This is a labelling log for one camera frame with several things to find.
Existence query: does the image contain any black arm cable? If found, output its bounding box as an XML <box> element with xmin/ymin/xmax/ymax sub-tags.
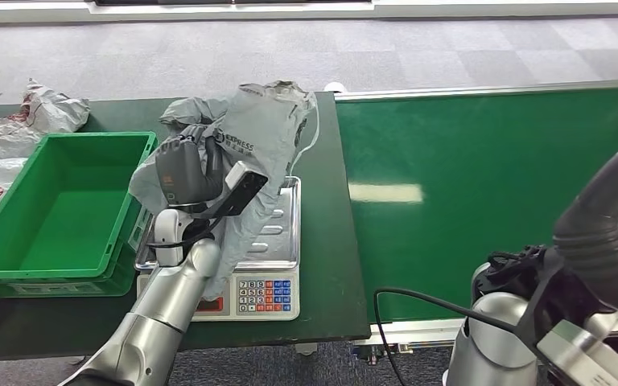
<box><xmin>146</xmin><ymin>216</ymin><xmax>220</xmax><ymax>252</ymax></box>
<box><xmin>373</xmin><ymin>287</ymin><xmax>521</xmax><ymax>386</ymax></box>

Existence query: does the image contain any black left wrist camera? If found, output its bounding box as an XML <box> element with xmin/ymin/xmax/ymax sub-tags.
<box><xmin>196</xmin><ymin>161</ymin><xmax>269</xmax><ymax>220</ymax></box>

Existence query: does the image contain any grey express mailer package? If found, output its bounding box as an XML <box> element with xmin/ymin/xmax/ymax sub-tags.
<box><xmin>127</xmin><ymin>80</ymin><xmax>322</xmax><ymax>302</ymax></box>

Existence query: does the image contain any green plastic crate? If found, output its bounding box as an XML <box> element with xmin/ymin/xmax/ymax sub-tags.
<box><xmin>0</xmin><ymin>131</ymin><xmax>159</xmax><ymax>299</ymax></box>

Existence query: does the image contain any steel scale tray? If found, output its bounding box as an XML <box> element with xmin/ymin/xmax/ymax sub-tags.
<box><xmin>134</xmin><ymin>175</ymin><xmax>303</xmax><ymax>273</ymax></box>

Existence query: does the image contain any green conveyor belt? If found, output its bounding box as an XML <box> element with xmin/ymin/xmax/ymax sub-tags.
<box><xmin>336</xmin><ymin>80</ymin><xmax>618</xmax><ymax>368</ymax></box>

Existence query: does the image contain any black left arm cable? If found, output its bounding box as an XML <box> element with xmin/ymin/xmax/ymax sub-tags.
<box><xmin>146</xmin><ymin>216</ymin><xmax>220</xmax><ymax>252</ymax></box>

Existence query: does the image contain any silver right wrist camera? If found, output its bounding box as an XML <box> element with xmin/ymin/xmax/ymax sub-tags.
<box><xmin>537</xmin><ymin>318</ymin><xmax>618</xmax><ymax>386</ymax></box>

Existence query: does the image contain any crumpled grey mailer bag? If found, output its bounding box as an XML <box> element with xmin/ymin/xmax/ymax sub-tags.
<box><xmin>21</xmin><ymin>78</ymin><xmax>92</xmax><ymax>134</ymax></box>

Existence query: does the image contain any white electronic scale body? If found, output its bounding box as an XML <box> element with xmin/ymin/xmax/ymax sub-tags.
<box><xmin>137</xmin><ymin>263</ymin><xmax>302</xmax><ymax>323</ymax></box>

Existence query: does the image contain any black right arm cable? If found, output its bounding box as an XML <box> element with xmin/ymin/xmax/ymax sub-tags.
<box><xmin>373</xmin><ymin>287</ymin><xmax>521</xmax><ymax>386</ymax></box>

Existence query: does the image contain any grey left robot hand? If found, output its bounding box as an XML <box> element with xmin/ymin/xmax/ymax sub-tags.
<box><xmin>154</xmin><ymin>123</ymin><xmax>226</xmax><ymax>210</ymax></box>

